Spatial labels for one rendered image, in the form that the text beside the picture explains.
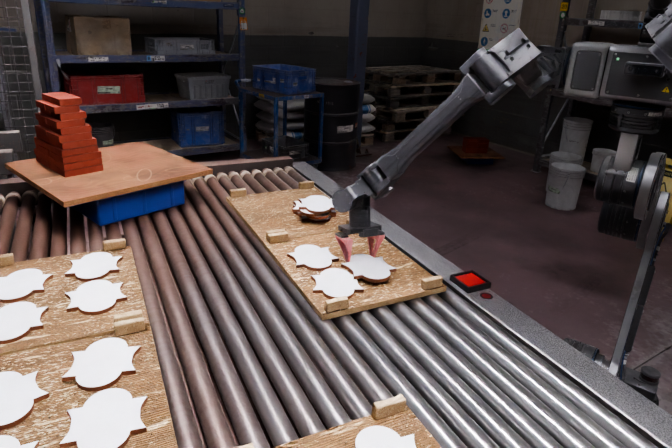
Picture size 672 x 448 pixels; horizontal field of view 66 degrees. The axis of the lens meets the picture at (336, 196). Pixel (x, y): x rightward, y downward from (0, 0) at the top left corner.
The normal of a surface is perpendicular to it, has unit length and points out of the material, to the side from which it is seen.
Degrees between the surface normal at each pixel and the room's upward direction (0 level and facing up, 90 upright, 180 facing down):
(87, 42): 84
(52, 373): 0
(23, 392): 0
